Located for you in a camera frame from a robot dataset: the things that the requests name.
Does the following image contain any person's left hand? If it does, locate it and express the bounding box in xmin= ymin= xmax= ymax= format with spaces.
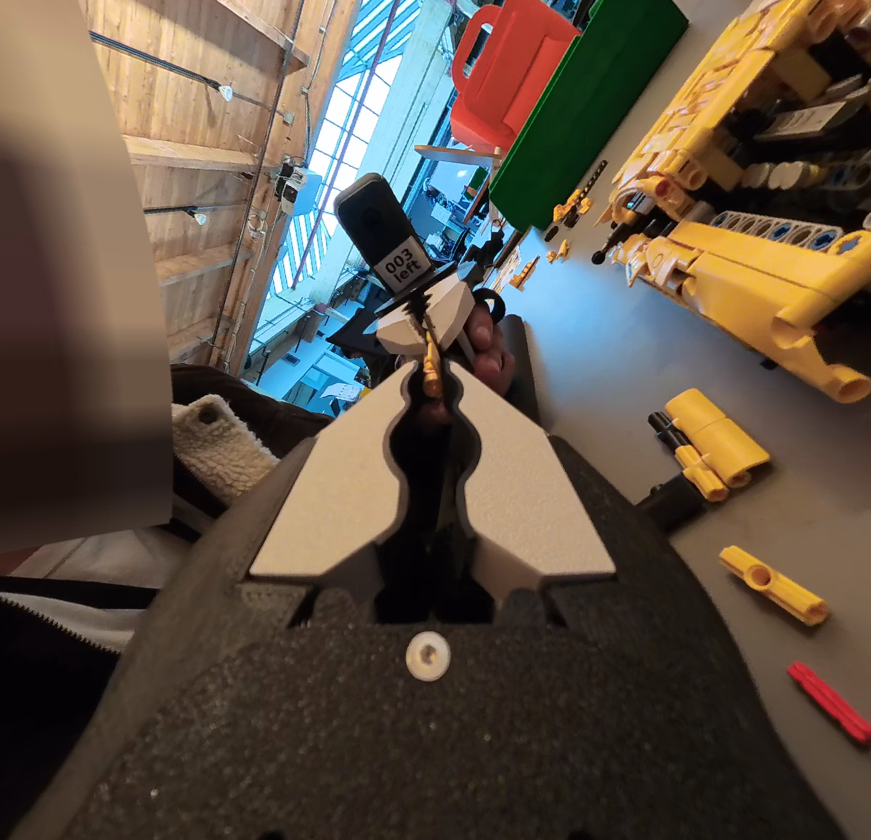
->
xmin=415 ymin=305 xmax=516 ymax=432

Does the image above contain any orange bag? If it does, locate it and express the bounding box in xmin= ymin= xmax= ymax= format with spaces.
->
xmin=449 ymin=0 xmax=582 ymax=157

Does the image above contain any green plastic bin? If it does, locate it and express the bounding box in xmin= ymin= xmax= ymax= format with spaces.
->
xmin=489 ymin=0 xmax=690 ymax=234

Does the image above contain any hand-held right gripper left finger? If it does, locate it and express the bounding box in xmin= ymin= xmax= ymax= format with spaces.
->
xmin=249 ymin=364 xmax=419 ymax=625

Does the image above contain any white ceiling projector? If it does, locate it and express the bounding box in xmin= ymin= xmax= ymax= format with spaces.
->
xmin=272 ymin=162 xmax=321 ymax=216

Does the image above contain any yellow panel brick assembly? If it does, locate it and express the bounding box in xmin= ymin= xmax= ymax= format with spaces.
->
xmin=648 ymin=388 xmax=771 ymax=502

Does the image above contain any yellow brick car model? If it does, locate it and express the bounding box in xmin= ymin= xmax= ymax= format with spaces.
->
xmin=592 ymin=0 xmax=871 ymax=405

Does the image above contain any red pin brick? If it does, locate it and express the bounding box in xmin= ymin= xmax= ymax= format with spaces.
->
xmin=788 ymin=662 xmax=871 ymax=746

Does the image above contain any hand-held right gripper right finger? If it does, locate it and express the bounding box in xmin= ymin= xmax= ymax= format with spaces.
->
xmin=445 ymin=362 xmax=618 ymax=613

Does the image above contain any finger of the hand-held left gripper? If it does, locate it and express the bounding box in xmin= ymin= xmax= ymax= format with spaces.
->
xmin=425 ymin=280 xmax=475 ymax=352
xmin=374 ymin=311 xmax=431 ymax=359

